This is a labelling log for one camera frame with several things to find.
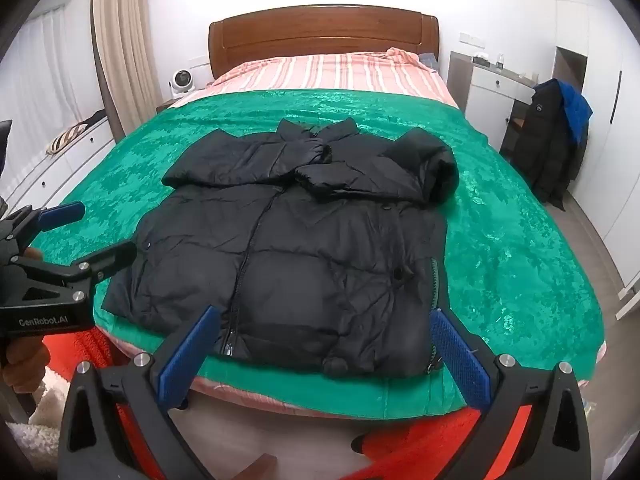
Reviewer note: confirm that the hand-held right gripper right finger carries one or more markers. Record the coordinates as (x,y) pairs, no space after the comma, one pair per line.
(462,360)

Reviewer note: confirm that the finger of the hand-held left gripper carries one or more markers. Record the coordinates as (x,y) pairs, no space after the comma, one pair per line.
(107,257)
(60,213)

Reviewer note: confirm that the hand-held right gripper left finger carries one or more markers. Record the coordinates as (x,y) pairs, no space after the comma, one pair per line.
(192,352)

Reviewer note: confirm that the black puffer jacket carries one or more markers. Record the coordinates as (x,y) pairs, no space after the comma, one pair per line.
(325,260)

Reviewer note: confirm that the person's left forearm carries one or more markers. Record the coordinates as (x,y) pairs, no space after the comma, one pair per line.
(45,410)

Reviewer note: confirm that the person's left hand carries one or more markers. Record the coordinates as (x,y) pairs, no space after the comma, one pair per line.
(22,365)

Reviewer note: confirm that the white window bench cabinet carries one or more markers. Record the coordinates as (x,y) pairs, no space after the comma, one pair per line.
(75,172)

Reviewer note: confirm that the striped pillow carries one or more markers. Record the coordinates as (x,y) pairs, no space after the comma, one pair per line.
(67,137)

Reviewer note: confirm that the orange fleece clothing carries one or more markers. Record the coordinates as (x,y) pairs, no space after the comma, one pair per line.
(410,435)

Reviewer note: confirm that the dark cloth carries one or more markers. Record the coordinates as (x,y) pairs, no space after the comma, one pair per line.
(92,116)

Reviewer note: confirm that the green velvet blanket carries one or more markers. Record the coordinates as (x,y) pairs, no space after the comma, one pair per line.
(500,240)

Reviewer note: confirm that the white sheer curtain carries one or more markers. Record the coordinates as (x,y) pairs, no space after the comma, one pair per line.
(50,60)

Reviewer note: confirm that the small white fan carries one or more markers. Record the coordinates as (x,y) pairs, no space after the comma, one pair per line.
(180,81)

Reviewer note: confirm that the beige curtain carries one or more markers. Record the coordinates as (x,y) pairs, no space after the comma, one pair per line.
(122,35)

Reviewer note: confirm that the black coat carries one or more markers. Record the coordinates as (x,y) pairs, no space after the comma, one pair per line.
(542,150)

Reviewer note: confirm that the wooden chair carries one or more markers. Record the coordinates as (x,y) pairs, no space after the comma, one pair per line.
(515,125)

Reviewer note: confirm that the white wardrobe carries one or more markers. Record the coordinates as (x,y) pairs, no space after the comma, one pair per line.
(610,160)

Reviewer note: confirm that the white dresser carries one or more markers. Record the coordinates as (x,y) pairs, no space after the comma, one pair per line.
(487,92)

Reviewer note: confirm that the blue garment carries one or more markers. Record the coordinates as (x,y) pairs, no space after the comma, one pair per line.
(577,105)

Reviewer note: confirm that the small bottle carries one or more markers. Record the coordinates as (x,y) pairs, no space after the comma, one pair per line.
(499,63)

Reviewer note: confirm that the white tissue box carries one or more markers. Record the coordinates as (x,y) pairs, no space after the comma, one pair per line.
(482,58)

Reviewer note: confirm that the wooden bed headboard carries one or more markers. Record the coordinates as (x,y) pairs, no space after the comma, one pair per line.
(325,30)

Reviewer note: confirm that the white wall switch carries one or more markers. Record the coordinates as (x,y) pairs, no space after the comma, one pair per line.
(465,37)

